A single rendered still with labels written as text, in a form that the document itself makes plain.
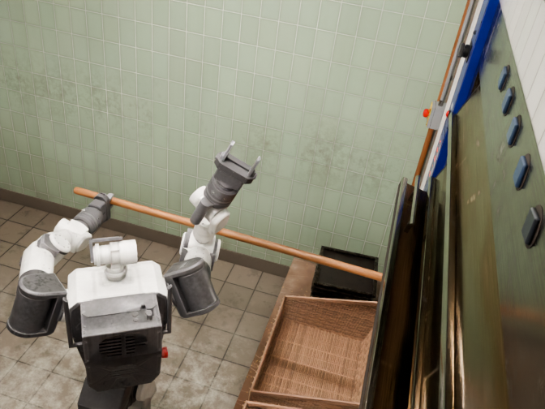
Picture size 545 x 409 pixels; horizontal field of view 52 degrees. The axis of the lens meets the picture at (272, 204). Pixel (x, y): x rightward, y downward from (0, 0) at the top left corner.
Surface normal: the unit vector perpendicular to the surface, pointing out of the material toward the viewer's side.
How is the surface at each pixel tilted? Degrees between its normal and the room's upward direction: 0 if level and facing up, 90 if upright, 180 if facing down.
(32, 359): 0
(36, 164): 90
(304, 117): 90
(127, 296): 0
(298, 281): 0
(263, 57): 90
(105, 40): 90
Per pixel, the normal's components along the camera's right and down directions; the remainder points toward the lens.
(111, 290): 0.11, -0.82
